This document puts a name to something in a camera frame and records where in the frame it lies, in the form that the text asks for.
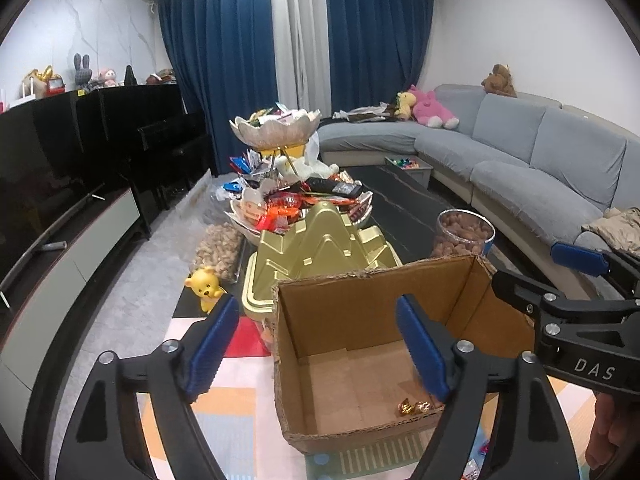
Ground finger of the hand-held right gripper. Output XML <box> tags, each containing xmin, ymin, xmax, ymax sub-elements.
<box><xmin>550</xmin><ymin>242</ymin><xmax>640</xmax><ymax>296</ymax></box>
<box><xmin>491</xmin><ymin>269</ymin><xmax>640</xmax><ymax>333</ymax></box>

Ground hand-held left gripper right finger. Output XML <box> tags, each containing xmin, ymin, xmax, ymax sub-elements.
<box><xmin>395</xmin><ymin>294</ymin><xmax>583</xmax><ymax>480</ymax></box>

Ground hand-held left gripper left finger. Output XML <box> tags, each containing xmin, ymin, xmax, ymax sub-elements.
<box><xmin>55</xmin><ymin>292</ymin><xmax>241</xmax><ymax>480</ymax></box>

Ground brown cardboard box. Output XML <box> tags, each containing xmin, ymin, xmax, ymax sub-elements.
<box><xmin>271</xmin><ymin>254</ymin><xmax>538</xmax><ymax>456</ymax></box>

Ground person's right hand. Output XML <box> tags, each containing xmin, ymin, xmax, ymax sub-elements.
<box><xmin>586</xmin><ymin>394</ymin><xmax>640</xmax><ymax>480</ymax></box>

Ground beige jacket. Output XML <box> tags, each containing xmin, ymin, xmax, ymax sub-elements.
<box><xmin>581</xmin><ymin>207</ymin><xmax>640</xmax><ymax>261</ymax></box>

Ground colourful patchwork rug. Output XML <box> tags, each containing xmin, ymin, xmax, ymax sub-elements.
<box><xmin>132</xmin><ymin>305</ymin><xmax>601</xmax><ymax>480</ymax></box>

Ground yellow bear toy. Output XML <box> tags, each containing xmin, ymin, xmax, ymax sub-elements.
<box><xmin>184</xmin><ymin>267</ymin><xmax>226</xmax><ymax>314</ymax></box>

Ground clear round snack jar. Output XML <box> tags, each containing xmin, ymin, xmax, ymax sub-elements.
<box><xmin>431</xmin><ymin>209</ymin><xmax>496</xmax><ymax>261</ymax></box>

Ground clear bag of nuts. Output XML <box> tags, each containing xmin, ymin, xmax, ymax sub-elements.
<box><xmin>192</xmin><ymin>222</ymin><xmax>244</xmax><ymax>282</ymax></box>

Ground grey corner sofa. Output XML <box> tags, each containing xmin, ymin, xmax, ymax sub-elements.
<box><xmin>317</xmin><ymin>84</ymin><xmax>640</xmax><ymax>303</ymax></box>

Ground black marble coffee table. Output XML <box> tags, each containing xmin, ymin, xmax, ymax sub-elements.
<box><xmin>320</xmin><ymin>165</ymin><xmax>483</xmax><ymax>266</ymax></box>

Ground gold plastic moulded tray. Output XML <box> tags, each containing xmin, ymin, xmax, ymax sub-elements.
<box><xmin>241</xmin><ymin>200</ymin><xmax>403</xmax><ymax>323</ymax></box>

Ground pile of assorted snack packets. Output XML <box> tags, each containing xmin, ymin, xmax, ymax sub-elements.
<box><xmin>222</xmin><ymin>102</ymin><xmax>373</xmax><ymax>236</ymax></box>

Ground grey toy storage box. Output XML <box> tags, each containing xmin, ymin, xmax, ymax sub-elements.
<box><xmin>384</xmin><ymin>156</ymin><xmax>434</xmax><ymax>187</ymax></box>

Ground grey television cabinet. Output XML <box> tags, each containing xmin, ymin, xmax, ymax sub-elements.
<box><xmin>0</xmin><ymin>185</ymin><xmax>151</xmax><ymax>456</ymax></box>

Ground brown plush bear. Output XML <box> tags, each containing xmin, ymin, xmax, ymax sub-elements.
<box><xmin>481</xmin><ymin>64</ymin><xmax>518</xmax><ymax>98</ymax></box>

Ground pink plush toy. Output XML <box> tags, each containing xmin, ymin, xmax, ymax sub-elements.
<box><xmin>407</xmin><ymin>85</ymin><xmax>460</xmax><ymax>130</ymax></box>

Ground yellow plush toy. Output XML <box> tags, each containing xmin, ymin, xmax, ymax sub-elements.
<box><xmin>395</xmin><ymin>92</ymin><xmax>417</xmax><ymax>121</ymax></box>

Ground white plastic bag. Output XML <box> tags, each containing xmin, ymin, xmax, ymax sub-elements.
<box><xmin>299</xmin><ymin>131</ymin><xmax>322</xmax><ymax>162</ymax></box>

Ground two-tier shell snack stand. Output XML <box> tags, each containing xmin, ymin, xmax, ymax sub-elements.
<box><xmin>222</xmin><ymin>107</ymin><xmax>376</xmax><ymax>248</ymax></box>

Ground crumpled clothes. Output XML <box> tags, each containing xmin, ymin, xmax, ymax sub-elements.
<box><xmin>332</xmin><ymin>102</ymin><xmax>402</xmax><ymax>124</ymax></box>

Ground black television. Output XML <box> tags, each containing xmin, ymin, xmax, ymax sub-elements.
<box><xmin>0</xmin><ymin>92</ymin><xmax>108</xmax><ymax>286</ymax></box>

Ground blue curtains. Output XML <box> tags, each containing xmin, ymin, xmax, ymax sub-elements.
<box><xmin>157</xmin><ymin>0</ymin><xmax>434</xmax><ymax>177</ymax></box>

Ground grey rabbit plush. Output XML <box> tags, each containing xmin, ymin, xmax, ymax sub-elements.
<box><xmin>73</xmin><ymin>53</ymin><xmax>92</xmax><ymax>92</ymax></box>

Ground white sheer curtain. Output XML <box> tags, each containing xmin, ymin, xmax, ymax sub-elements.
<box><xmin>270</xmin><ymin>0</ymin><xmax>332</xmax><ymax>112</ymax></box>

